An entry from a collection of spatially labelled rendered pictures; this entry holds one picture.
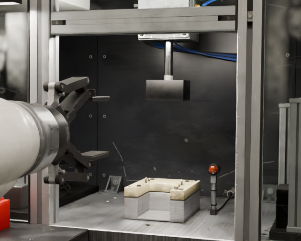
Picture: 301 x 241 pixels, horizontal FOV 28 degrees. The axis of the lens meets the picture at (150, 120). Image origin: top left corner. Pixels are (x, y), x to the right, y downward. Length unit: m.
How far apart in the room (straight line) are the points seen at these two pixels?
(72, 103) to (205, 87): 0.74
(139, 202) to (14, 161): 0.69
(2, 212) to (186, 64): 0.63
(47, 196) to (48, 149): 0.53
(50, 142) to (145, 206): 0.64
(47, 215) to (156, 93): 0.35
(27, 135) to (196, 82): 0.95
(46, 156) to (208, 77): 0.89
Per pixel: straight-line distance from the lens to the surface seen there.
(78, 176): 0.86
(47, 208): 1.23
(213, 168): 1.31
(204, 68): 1.54
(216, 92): 1.53
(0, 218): 1.20
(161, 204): 1.34
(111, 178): 1.62
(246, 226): 1.11
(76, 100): 0.85
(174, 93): 1.30
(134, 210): 1.27
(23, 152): 0.63
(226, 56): 1.51
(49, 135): 0.70
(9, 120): 0.62
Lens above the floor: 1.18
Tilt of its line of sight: 3 degrees down
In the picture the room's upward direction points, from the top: straight up
